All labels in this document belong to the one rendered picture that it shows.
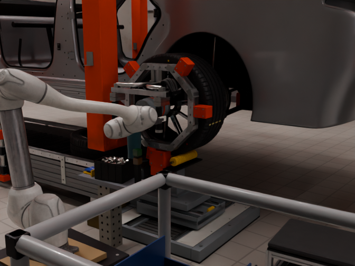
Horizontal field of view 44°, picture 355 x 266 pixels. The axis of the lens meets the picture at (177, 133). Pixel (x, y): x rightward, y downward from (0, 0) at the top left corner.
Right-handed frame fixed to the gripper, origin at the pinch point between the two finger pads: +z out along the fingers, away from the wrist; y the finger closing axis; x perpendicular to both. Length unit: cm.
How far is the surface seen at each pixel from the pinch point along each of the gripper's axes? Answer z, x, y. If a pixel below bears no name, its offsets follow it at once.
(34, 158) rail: 20, -51, -141
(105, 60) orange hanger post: 16, 30, -55
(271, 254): -15, -55, 77
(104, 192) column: -15, -46, -29
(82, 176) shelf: -19, -38, -44
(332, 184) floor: 188, -83, 50
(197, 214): 30, -66, 9
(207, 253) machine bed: 11, -80, 28
